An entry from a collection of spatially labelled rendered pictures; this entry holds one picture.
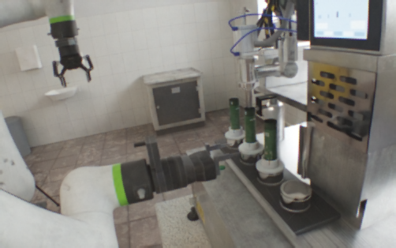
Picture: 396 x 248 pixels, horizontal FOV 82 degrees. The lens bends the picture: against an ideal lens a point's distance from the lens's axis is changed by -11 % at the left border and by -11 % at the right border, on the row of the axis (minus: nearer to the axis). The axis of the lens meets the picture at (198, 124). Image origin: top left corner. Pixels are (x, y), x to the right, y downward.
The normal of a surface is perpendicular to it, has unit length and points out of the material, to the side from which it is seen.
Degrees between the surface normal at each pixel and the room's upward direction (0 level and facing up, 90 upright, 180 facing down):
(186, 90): 90
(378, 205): 90
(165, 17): 90
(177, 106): 91
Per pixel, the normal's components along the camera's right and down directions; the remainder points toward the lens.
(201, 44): 0.26, 0.32
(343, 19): -0.96, 0.20
